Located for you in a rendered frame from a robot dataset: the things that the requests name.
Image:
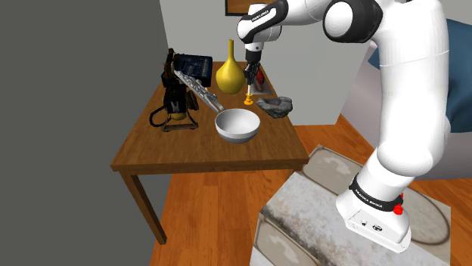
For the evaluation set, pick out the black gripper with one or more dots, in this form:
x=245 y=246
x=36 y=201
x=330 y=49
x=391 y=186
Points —
x=253 y=57

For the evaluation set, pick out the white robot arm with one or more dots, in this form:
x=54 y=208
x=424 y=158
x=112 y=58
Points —
x=409 y=92

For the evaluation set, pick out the red rounded object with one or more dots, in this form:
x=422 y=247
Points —
x=260 y=78

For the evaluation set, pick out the yellow long-necked vase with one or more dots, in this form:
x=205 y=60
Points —
x=230 y=77

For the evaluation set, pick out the flat brown-rimmed tray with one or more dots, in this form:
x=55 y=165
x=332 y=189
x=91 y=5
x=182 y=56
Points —
x=268 y=90

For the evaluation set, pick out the white candle on orange holder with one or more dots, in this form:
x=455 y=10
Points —
x=249 y=99

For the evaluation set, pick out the grey stone bowl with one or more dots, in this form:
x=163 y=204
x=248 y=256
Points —
x=274 y=107

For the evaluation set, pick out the dark blue box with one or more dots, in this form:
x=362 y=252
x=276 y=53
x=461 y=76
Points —
x=199 y=66

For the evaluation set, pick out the white bowl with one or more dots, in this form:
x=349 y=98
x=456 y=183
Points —
x=236 y=127

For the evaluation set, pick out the silver metal ladle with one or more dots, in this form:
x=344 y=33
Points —
x=199 y=92

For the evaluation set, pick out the wooden table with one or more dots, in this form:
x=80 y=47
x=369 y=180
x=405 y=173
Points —
x=184 y=147

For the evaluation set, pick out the white sofa with blue cushion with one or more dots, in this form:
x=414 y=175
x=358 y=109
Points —
x=361 y=103

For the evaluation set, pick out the patterned beige robot stand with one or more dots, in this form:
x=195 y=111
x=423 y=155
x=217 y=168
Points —
x=302 y=221

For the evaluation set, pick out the dark-framed wall picture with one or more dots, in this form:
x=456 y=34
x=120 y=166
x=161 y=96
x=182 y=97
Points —
x=236 y=7

